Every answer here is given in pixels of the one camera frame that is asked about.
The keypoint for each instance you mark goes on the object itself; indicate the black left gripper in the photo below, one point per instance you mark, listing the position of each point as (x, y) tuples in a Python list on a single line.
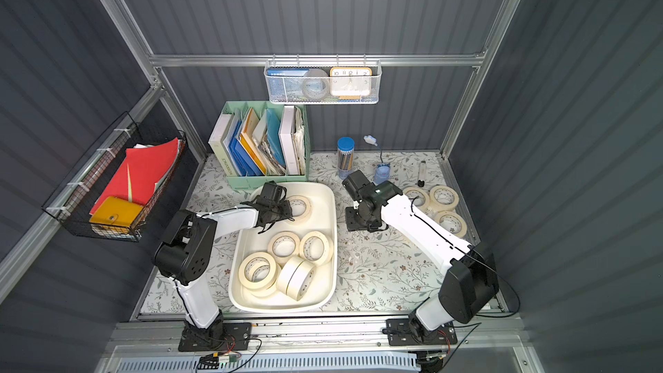
[(280, 210)]

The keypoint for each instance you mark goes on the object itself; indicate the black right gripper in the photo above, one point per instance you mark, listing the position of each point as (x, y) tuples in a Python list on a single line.
[(360, 219)]

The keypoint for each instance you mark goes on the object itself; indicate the cream masking tape roll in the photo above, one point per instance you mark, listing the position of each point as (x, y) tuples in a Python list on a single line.
[(418, 197), (443, 198), (296, 277), (265, 292), (258, 272), (301, 209), (316, 248), (452, 222), (283, 246)]

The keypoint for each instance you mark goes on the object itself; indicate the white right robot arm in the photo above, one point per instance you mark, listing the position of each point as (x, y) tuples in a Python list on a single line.
[(469, 276)]

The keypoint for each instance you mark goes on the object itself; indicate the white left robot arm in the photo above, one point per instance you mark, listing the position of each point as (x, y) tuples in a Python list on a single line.
[(185, 250)]

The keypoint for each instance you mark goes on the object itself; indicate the white plastic storage box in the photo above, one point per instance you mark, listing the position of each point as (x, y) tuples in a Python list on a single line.
[(323, 219)]

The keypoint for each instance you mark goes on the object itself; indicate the blue box in basket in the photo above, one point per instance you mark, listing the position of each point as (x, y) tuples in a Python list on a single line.
[(281, 81)]

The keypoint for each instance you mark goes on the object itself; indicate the clear tape roll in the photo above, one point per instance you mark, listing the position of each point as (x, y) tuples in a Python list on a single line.
[(315, 84)]

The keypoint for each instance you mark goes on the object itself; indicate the blue folder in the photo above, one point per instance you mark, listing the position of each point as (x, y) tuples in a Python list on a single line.
[(246, 165)]

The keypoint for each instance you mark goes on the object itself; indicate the floral table mat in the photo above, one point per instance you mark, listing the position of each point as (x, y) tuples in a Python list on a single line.
[(377, 272)]

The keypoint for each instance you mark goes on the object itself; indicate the black capped marker pen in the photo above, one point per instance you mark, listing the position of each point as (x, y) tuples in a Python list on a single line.
[(421, 174)]

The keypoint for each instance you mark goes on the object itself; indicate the green file organizer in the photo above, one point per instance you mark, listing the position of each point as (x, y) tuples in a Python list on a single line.
[(275, 172)]

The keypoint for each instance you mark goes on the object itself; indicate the blue lid pencil jar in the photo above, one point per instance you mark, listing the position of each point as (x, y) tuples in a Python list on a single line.
[(346, 147)]

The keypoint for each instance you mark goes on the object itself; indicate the white binder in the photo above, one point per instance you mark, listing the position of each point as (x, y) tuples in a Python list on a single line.
[(287, 139)]

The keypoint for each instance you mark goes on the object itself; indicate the teal folder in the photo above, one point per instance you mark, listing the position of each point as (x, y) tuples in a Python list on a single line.
[(273, 126)]

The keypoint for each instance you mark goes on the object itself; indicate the white book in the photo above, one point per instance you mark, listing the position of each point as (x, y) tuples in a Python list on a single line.
[(216, 142)]

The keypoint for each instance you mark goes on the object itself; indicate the orange folder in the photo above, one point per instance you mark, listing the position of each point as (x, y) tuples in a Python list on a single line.
[(253, 157)]

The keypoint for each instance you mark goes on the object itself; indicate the orange white clock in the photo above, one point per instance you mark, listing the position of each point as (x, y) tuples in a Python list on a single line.
[(350, 82)]

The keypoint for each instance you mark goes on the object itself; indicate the red folder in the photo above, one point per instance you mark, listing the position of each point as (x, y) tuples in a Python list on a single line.
[(141, 173)]

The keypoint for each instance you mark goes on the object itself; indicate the yellow wallet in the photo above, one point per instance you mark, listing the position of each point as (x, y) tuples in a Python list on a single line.
[(116, 213)]

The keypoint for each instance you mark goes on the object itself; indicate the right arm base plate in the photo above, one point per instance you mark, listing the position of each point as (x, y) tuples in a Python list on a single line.
[(402, 332)]

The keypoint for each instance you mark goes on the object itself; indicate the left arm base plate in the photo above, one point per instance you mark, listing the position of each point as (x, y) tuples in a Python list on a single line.
[(220, 336)]

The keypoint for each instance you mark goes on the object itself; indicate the black wire wall basket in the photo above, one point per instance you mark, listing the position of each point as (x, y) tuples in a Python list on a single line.
[(71, 205)]

